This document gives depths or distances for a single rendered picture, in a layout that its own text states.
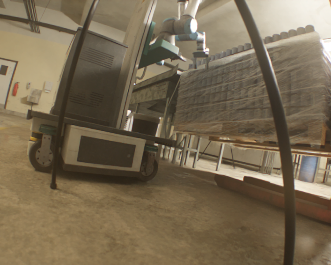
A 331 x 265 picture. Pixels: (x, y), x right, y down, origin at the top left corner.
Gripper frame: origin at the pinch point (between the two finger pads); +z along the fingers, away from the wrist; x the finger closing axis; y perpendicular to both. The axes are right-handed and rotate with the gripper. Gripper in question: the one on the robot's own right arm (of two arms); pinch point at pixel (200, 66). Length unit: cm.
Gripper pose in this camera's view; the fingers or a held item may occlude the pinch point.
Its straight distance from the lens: 170.9
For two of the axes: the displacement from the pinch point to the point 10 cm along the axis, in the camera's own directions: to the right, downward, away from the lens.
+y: -7.6, 2.3, -6.1
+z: 0.2, 9.4, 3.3
